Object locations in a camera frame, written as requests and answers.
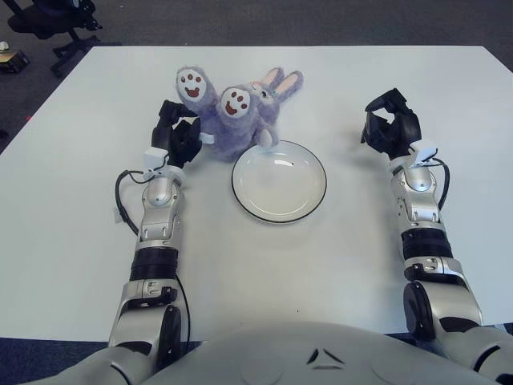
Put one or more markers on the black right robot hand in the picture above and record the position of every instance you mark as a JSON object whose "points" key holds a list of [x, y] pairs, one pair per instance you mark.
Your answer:
{"points": [[394, 128]]}

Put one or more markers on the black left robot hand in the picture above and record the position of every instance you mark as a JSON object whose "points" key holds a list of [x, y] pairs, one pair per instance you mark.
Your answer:
{"points": [[176, 136]]}

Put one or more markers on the purple plush bunny doll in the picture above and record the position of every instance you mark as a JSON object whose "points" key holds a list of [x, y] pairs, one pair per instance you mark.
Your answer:
{"points": [[236, 132]]}

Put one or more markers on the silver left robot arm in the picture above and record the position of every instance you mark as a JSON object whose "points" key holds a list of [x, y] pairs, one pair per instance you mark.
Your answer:
{"points": [[160, 224]]}

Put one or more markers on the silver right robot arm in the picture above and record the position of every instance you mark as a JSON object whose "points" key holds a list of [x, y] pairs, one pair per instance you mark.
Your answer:
{"points": [[421, 200]]}

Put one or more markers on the white plate with black rim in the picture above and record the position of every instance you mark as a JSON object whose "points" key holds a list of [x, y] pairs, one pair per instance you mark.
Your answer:
{"points": [[276, 188]]}

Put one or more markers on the yellow and black box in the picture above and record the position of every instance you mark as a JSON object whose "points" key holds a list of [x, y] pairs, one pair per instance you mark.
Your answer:
{"points": [[14, 61]]}

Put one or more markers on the black office chair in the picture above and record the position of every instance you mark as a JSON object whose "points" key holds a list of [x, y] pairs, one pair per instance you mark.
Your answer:
{"points": [[36, 24]]}

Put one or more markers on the small white object on floor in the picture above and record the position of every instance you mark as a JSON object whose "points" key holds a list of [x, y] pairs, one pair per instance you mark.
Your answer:
{"points": [[4, 45]]}

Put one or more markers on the silver robot torso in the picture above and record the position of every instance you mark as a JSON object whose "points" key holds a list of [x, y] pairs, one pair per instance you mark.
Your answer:
{"points": [[280, 353]]}

